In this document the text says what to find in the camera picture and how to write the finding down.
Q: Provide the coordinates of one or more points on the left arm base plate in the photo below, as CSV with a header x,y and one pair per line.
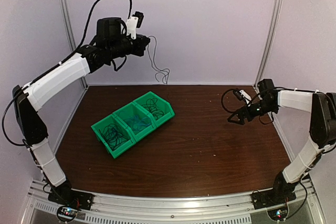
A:
x,y
72,198

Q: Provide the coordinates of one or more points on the front aluminium rail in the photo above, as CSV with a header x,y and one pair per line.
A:
x,y
108,208

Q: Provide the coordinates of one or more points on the aluminium frame post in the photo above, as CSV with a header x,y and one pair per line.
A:
x,y
269,39
67,24

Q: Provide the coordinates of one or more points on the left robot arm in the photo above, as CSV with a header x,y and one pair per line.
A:
x,y
114,38

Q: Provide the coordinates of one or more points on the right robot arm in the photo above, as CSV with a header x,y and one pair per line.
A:
x,y
313,122

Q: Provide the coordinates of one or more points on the right circuit board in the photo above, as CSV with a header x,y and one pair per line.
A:
x,y
278,214

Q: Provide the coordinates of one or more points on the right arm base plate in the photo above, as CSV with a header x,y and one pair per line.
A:
x,y
266,199

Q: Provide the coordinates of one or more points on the circuit board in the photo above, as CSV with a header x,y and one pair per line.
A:
x,y
278,214
65,213

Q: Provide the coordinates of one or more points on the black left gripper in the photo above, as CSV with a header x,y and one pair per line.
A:
x,y
143,41

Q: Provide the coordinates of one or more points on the green plastic bin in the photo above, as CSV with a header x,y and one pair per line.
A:
x,y
114,135
159,108
137,119

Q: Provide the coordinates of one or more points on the left green plastic bin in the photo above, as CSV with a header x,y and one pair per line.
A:
x,y
114,135

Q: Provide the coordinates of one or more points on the right green plastic bin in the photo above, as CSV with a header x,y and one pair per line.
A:
x,y
159,108

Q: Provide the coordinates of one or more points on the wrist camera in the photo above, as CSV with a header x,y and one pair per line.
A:
x,y
133,23
242,95

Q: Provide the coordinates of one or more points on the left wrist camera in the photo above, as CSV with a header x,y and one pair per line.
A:
x,y
133,23

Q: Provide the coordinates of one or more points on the left circuit board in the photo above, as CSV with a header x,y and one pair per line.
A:
x,y
65,213

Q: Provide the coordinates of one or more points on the left aluminium frame post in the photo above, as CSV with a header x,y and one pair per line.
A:
x,y
67,24

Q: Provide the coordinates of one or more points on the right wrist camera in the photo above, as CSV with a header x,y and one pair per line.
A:
x,y
242,95

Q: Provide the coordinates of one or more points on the right aluminium frame post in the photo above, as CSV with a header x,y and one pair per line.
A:
x,y
269,39

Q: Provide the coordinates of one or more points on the middle green plastic bin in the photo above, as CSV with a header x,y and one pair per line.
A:
x,y
137,119

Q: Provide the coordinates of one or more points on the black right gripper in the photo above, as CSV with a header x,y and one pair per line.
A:
x,y
240,112

